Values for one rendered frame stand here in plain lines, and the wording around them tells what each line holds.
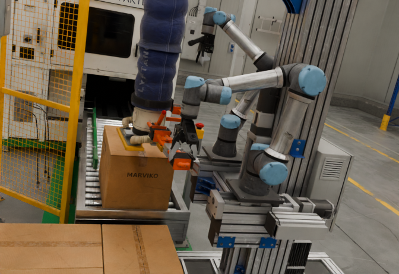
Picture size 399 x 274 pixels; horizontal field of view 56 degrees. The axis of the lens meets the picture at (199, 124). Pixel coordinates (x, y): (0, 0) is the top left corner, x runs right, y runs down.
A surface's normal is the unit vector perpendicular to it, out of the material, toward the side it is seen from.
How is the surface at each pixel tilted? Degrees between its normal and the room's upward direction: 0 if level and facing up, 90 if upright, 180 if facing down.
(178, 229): 90
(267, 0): 90
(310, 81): 83
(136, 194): 90
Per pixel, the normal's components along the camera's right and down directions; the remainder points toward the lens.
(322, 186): 0.24, 0.29
